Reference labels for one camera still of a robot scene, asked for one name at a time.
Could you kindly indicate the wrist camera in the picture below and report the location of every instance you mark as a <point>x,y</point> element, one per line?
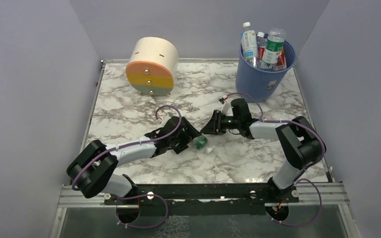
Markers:
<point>225,106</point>
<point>167,117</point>

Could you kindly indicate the red yellow label juice bottle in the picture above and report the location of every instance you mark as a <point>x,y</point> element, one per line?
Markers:
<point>281,63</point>

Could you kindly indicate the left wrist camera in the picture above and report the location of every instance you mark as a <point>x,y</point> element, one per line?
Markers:
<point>167,117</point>

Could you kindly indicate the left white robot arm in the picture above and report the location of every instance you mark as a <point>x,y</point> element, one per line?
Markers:
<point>92,171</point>

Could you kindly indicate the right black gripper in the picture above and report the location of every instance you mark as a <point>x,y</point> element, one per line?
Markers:
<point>219,121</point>

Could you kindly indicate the green cap clear bottle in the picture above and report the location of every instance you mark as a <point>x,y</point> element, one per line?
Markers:
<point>273,48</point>

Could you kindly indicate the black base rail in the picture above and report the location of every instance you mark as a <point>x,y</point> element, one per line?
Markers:
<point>153,200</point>

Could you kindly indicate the red label clear bottle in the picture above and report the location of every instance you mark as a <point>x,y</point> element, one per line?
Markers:
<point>261,43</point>

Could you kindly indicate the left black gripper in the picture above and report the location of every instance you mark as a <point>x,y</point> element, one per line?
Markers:
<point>180,135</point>

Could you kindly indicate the beige round drum box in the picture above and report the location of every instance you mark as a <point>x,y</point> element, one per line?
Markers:
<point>152,67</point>

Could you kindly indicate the green label tea bottle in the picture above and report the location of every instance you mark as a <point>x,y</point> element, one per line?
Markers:
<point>200,145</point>

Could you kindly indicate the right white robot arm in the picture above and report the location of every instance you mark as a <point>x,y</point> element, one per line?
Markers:
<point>301,144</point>

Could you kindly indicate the white blue label tea bottle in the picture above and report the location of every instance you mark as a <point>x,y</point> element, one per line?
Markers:
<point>249,44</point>

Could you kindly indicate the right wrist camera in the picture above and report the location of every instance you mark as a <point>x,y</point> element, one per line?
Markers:
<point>225,106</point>

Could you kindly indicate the blue plastic bin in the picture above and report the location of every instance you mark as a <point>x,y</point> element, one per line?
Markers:
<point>258,85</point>

